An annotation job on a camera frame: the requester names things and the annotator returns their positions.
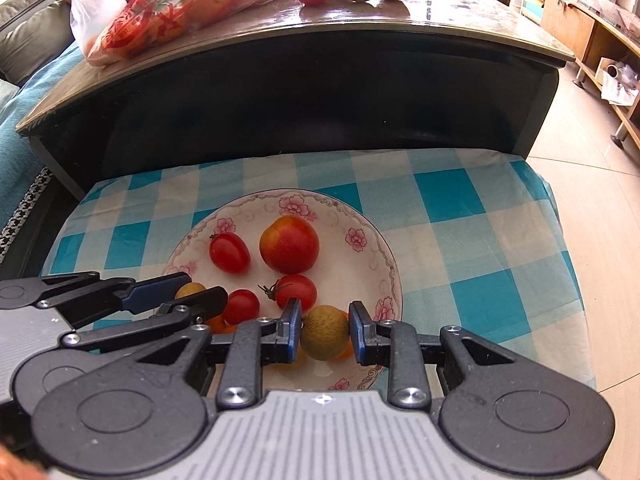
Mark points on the clear plastic bag with produce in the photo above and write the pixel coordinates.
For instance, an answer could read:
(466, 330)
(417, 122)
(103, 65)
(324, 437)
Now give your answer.
(165, 15)

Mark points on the wooden TV stand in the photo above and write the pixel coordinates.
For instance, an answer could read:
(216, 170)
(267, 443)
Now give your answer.
(570, 25)

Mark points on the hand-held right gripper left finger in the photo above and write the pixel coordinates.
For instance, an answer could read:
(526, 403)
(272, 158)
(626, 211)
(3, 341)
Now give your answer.
(295, 330)

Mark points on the blue white checked tablecloth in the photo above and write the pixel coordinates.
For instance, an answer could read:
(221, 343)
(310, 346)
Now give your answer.
(450, 220)

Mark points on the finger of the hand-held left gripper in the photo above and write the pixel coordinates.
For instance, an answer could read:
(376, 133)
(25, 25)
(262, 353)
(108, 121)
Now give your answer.
(200, 302)
(150, 290)

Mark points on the small red tomato with stem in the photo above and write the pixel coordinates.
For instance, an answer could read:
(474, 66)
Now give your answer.
(297, 290)

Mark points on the red apple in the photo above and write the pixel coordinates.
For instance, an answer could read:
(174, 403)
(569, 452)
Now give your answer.
(289, 244)

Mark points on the white floral plate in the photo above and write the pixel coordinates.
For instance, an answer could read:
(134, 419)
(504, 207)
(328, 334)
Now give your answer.
(350, 270)

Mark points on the white paper bag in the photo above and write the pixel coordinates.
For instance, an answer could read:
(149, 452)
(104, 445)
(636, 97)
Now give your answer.
(617, 80)

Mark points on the grey leather sofa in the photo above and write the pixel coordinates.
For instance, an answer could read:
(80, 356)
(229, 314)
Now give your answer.
(30, 30)

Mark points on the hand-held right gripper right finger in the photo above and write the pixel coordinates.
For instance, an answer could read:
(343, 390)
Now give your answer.
(356, 330)

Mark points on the dark coffee table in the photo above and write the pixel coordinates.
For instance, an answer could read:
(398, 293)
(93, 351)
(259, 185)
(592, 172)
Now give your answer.
(300, 100)

